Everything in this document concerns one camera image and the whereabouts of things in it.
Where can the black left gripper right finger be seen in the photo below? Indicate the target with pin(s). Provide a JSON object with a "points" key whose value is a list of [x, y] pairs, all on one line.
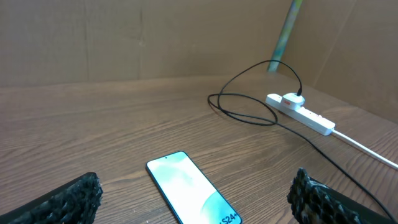
{"points": [[314, 202]]}

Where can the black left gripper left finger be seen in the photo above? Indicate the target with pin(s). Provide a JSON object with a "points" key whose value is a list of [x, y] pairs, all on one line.
{"points": [[74, 202]]}

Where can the white power strip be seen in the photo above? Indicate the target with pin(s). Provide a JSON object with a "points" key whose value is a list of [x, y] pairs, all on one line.
{"points": [[302, 115]]}

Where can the blue Galaxy smartphone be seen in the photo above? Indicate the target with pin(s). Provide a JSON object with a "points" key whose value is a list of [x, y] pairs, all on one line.
{"points": [[188, 192]]}

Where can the white charger plug adapter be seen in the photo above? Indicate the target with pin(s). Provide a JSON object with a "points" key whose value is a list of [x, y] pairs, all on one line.
{"points": [[292, 101]]}

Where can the colourful patterned floor mat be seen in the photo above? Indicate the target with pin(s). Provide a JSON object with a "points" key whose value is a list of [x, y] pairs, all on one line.
{"points": [[284, 35]]}

